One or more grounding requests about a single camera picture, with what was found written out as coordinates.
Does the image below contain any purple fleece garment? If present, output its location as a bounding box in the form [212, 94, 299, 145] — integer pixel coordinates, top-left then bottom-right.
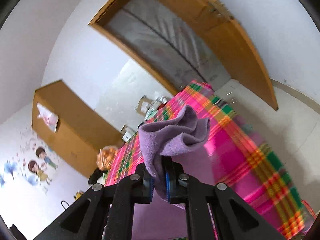
[101, 104, 216, 240]

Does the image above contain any yellow bag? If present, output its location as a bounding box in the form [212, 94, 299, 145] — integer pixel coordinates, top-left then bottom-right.
[73, 190, 84, 200]

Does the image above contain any black clothing pile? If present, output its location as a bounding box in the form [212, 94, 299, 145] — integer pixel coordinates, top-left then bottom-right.
[88, 168, 108, 185]

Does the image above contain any pink plaid bed sheet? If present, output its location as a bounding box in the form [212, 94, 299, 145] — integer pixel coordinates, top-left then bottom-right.
[103, 80, 307, 240]

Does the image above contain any bag of oranges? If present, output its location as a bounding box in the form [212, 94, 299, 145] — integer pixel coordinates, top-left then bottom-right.
[97, 146, 118, 171]

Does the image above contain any wooden wardrobe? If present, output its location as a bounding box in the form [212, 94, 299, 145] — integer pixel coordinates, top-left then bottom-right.
[31, 80, 124, 178]

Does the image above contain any white product box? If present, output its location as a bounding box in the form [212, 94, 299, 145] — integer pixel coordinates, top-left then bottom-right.
[120, 125, 136, 142]

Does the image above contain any white plastic bag on wardrobe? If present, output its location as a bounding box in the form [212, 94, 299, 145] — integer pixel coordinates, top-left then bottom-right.
[37, 102, 59, 133]

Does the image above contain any cardboard box with label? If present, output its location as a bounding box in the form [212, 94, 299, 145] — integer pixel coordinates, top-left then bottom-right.
[135, 95, 153, 117]

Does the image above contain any wooden door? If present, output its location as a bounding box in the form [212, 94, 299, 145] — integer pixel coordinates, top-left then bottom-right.
[132, 0, 279, 112]

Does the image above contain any grey zippered fabric wardrobe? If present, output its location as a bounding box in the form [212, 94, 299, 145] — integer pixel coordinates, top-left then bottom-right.
[104, 0, 231, 90]

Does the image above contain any cartoon couple wall sticker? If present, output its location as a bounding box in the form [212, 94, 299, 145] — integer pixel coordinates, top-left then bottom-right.
[28, 147, 58, 185]

